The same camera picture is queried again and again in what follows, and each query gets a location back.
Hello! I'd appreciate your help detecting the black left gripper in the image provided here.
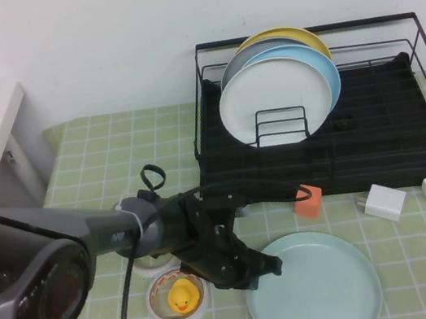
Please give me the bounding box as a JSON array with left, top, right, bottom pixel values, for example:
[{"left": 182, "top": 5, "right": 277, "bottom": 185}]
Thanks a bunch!
[{"left": 169, "top": 198, "right": 288, "bottom": 304}]

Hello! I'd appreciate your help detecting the mint green plate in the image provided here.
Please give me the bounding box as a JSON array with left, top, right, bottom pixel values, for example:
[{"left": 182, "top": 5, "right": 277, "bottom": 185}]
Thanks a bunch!
[{"left": 236, "top": 221, "right": 388, "bottom": 319}]

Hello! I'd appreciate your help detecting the white plate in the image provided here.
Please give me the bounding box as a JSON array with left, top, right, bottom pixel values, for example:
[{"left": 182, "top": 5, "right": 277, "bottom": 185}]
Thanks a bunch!
[{"left": 211, "top": 48, "right": 341, "bottom": 159}]

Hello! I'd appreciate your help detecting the light blue plate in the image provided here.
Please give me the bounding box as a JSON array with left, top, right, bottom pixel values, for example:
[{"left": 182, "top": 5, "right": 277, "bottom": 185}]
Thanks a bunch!
[{"left": 239, "top": 37, "right": 347, "bottom": 129}]

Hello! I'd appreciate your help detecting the grey plate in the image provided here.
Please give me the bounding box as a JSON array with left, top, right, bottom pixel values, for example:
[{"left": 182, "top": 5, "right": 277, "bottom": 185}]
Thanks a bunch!
[{"left": 212, "top": 33, "right": 315, "bottom": 94}]

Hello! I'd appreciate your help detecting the yellow plate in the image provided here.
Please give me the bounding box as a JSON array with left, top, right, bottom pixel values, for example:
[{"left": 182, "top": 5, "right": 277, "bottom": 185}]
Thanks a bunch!
[{"left": 234, "top": 19, "right": 333, "bottom": 76}]

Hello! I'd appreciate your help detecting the yellow rubber duck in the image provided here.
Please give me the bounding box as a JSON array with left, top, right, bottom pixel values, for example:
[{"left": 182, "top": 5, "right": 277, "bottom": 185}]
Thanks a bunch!
[{"left": 163, "top": 276, "right": 204, "bottom": 316}]

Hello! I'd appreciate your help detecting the orange cube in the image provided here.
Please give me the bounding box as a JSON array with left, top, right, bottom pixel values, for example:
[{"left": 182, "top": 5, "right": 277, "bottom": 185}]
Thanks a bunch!
[{"left": 290, "top": 182, "right": 327, "bottom": 222}]

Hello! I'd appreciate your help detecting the white power adapter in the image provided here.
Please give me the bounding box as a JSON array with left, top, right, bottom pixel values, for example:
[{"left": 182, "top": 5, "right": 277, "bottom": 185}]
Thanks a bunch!
[{"left": 353, "top": 178, "right": 411, "bottom": 229}]

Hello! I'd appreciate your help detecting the green checked tablecloth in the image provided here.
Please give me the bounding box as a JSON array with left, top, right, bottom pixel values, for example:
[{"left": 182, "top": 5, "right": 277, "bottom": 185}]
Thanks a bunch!
[{"left": 0, "top": 58, "right": 426, "bottom": 319}]

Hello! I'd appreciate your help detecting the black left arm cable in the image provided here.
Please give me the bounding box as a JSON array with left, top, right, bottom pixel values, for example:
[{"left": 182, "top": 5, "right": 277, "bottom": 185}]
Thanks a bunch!
[{"left": 86, "top": 137, "right": 335, "bottom": 319}]

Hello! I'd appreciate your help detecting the black wire dish rack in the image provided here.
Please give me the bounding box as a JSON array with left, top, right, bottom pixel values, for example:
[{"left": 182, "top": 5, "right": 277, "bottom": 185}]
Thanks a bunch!
[{"left": 172, "top": 4, "right": 426, "bottom": 226}]

